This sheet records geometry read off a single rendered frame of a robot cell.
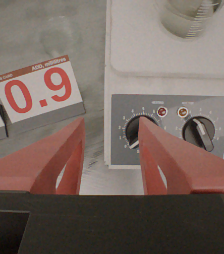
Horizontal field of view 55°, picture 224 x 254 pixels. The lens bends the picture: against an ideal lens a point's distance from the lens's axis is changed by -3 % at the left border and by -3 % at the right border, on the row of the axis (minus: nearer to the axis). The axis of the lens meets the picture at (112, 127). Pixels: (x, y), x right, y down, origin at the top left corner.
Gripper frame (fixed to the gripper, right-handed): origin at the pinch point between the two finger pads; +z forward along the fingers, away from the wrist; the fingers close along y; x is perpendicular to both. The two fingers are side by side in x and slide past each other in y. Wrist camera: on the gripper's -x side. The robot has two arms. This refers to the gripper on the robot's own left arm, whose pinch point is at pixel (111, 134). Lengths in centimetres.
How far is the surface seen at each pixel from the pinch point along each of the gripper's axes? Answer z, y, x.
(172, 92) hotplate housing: 8.6, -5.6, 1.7
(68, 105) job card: 13.4, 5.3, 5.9
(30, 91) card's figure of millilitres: 12.9, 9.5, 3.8
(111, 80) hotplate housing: 9.2, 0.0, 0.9
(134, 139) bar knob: 5.5, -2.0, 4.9
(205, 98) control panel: 8.4, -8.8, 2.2
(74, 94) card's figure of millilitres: 13.8, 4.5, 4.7
